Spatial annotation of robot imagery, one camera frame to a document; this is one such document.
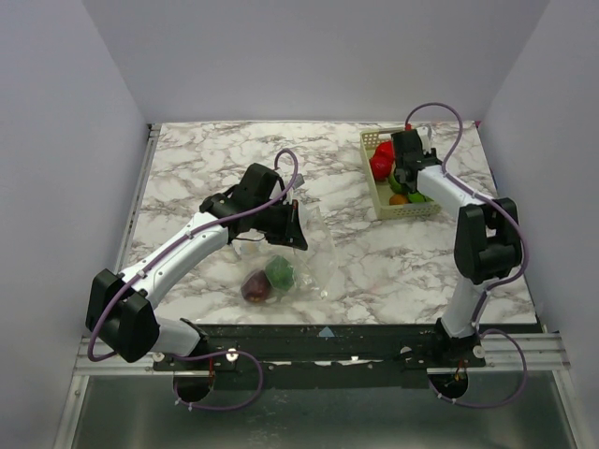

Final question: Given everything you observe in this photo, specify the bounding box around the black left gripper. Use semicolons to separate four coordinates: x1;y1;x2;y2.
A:
254;199;309;251

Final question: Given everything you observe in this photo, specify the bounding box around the yellow green lemon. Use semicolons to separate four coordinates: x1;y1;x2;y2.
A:
388;179;403;194

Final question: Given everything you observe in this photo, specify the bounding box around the green bell pepper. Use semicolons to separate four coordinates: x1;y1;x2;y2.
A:
264;255;295;292

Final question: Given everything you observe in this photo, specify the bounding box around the small green watermelon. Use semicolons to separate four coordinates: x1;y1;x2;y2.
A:
407;192;432;204

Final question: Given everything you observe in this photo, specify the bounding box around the clear zip top bag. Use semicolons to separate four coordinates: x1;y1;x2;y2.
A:
233;205;338;304

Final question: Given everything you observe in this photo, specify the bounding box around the dark maroon fruit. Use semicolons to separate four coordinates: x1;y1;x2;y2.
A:
241;270;272;303

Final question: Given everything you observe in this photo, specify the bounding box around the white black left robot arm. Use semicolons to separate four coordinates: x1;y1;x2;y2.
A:
85;164;308;369

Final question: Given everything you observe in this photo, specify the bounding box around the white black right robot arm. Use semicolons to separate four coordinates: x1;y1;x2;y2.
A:
391;129;523;367

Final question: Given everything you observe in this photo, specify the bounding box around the red bell pepper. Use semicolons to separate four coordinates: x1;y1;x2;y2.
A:
374;140;395;163

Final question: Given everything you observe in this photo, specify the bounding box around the red round fruit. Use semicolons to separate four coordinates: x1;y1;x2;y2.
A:
369;156;393;181

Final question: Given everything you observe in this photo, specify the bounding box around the small orange fruit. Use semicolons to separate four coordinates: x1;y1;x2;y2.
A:
388;194;410;206

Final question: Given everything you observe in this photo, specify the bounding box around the pale green perforated basket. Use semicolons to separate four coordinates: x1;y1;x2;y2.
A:
359;124;441;220

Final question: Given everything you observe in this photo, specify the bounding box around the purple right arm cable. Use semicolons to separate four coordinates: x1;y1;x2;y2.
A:
403;101;530;328

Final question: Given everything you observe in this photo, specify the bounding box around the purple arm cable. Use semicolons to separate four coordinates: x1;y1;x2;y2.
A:
403;101;530;328
86;148;300;364

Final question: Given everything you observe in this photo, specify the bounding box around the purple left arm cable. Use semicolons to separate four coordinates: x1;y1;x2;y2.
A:
86;148;300;364

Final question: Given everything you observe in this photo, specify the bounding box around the black mounting rail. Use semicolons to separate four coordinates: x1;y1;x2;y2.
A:
153;325;485;390

